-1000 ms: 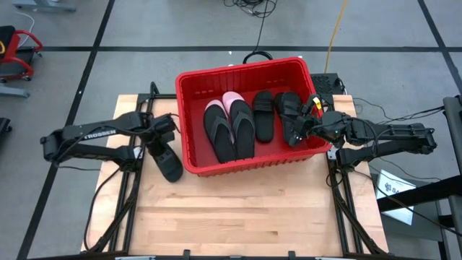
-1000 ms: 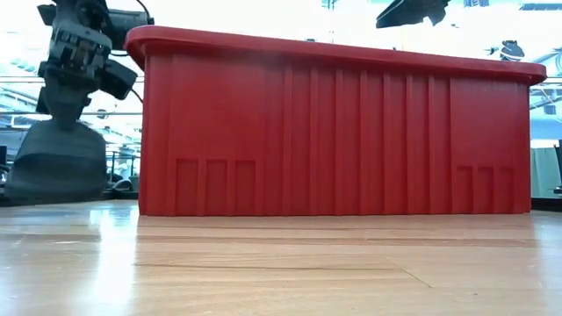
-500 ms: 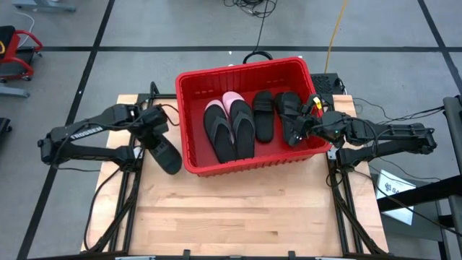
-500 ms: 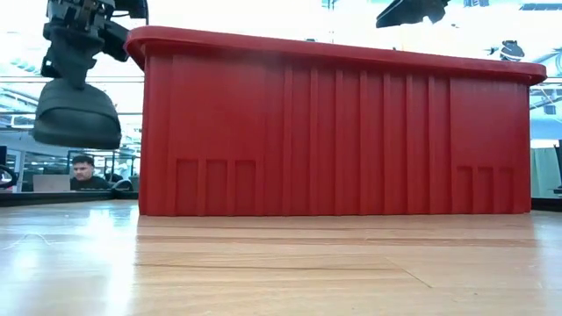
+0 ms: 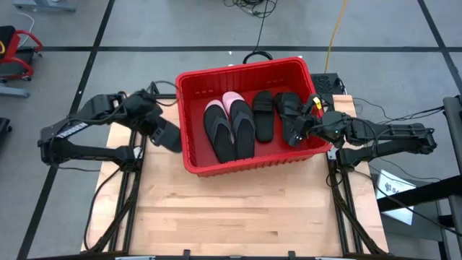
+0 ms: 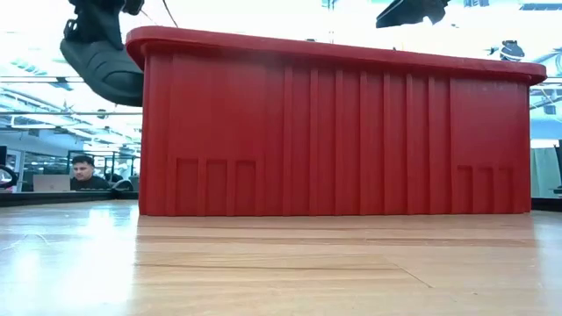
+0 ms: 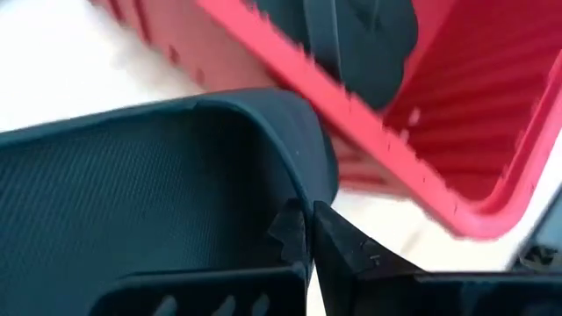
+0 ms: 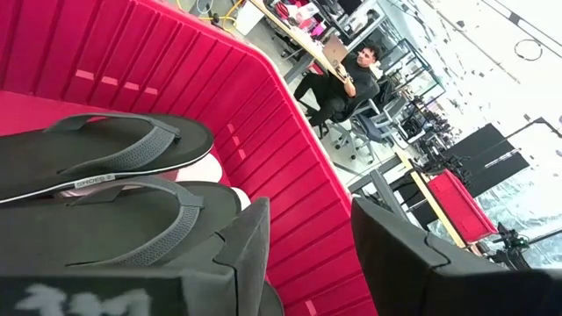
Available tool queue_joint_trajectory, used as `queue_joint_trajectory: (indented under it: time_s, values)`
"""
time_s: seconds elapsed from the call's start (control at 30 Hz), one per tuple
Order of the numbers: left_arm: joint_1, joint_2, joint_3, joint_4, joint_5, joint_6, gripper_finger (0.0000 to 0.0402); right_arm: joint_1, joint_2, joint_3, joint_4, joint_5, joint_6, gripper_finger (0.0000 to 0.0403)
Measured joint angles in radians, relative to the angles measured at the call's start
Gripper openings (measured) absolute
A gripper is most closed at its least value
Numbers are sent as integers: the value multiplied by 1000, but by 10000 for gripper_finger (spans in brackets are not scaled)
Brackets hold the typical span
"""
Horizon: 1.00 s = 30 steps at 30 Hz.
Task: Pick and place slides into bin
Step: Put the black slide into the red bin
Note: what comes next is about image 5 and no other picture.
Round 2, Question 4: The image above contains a black cable tangle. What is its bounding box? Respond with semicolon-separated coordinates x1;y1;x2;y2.
222;0;279;18

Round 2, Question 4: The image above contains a pink rubber slide sandal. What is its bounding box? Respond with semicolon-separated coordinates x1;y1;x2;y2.
221;91;245;108
204;100;227;113

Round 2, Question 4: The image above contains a black aluminium table frame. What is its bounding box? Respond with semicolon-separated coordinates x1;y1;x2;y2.
81;81;390;260

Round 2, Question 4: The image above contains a yellow floor cable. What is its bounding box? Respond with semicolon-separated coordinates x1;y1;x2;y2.
323;0;348;74

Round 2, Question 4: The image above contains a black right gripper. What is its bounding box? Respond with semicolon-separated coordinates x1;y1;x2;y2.
288;103;326;147

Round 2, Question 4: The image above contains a black flip-flop sandal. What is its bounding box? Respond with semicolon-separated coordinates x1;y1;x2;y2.
203;104;237;164
230;99;256;160

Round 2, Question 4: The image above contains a black power cable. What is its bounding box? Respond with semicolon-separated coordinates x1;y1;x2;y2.
82;168;122;253

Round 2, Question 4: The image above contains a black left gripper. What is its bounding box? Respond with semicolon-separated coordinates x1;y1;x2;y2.
142;110;175;148

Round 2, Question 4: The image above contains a red mechanic creeper seat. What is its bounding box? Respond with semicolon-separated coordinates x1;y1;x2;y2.
0;25;43;83

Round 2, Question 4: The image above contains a black looped floor cable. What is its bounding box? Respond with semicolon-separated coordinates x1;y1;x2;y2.
242;0;274;65

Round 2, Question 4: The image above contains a white printed paper sheet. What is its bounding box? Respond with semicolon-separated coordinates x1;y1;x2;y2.
375;169;416;225

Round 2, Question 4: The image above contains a grey metal stand foot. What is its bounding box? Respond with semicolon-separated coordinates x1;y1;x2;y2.
0;85;30;98
12;0;77;12

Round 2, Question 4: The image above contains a black perforated computer box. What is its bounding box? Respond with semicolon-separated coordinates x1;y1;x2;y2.
310;72;343;96

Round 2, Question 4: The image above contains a black rubber slide sandal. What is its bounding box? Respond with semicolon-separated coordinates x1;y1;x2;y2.
274;92;304;120
251;90;276;144
281;118;295;146
153;116;183;154

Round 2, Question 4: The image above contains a red plastic storage bin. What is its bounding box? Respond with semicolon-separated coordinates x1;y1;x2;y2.
175;56;333;178

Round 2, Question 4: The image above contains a black metal beam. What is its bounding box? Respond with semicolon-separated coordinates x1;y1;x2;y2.
376;175;462;213

